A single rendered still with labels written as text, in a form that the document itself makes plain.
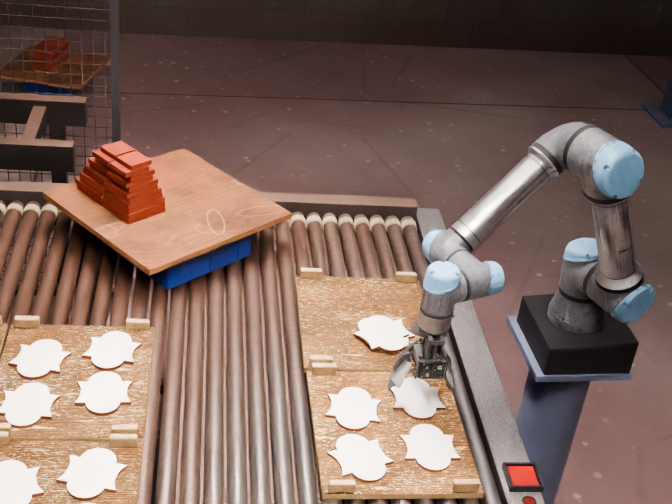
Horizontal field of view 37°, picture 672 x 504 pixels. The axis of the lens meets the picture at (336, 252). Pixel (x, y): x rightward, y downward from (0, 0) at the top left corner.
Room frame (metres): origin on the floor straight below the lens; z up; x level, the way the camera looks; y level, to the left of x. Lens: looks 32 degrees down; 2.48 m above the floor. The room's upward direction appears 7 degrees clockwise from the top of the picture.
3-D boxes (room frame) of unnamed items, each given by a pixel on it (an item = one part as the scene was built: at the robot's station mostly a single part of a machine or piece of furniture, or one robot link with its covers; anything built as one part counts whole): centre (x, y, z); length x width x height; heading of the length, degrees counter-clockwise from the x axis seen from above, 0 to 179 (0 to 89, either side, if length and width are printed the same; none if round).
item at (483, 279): (1.92, -0.31, 1.27); 0.11 x 0.11 x 0.08; 32
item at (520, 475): (1.67, -0.47, 0.92); 0.06 x 0.06 x 0.01; 9
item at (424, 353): (1.85, -0.24, 1.11); 0.09 x 0.08 x 0.12; 10
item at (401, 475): (1.76, -0.17, 0.93); 0.41 x 0.35 x 0.02; 10
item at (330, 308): (2.18, -0.10, 0.93); 0.41 x 0.35 x 0.02; 8
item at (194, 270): (2.44, 0.45, 0.97); 0.31 x 0.31 x 0.10; 49
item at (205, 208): (2.49, 0.49, 1.03); 0.50 x 0.50 x 0.02; 49
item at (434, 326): (1.85, -0.24, 1.19); 0.08 x 0.08 x 0.05
